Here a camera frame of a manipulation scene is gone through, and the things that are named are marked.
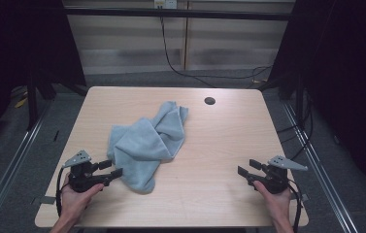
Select person's left hand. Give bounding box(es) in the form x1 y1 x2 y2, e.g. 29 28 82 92
59 176 105 225

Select black metal stand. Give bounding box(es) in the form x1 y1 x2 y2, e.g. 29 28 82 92
25 64 40 131

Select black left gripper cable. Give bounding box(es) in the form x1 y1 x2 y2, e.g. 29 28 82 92
54 166 72 217

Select person's right hand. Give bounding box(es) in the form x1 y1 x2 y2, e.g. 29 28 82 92
252 180 292 225

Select dark curtain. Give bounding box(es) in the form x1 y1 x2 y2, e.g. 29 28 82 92
0 0 86 163
268 0 366 203

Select black horizontal bar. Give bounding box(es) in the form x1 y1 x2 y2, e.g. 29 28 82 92
63 7 292 22

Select light blue towel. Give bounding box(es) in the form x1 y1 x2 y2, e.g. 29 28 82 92
107 101 189 195

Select black floor cables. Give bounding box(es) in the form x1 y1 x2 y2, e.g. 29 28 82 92
276 91 315 162

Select black wall cable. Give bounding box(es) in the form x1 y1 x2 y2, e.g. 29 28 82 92
158 5 273 89

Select metal floor rail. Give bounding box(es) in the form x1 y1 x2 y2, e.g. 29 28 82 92
0 100 54 233
282 101 360 233

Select yellow floor item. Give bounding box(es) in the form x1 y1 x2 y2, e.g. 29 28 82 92
14 96 29 110

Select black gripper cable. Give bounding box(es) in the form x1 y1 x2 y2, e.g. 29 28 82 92
286 179 303 233
54 166 72 217

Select white wall outlet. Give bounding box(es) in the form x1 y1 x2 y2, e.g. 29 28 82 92
153 0 179 10

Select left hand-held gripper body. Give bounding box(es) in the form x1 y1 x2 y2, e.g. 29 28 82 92
62 150 112 194

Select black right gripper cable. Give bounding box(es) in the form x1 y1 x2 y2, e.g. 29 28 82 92
286 179 303 233

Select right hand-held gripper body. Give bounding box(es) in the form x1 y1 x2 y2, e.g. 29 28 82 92
250 154 309 195

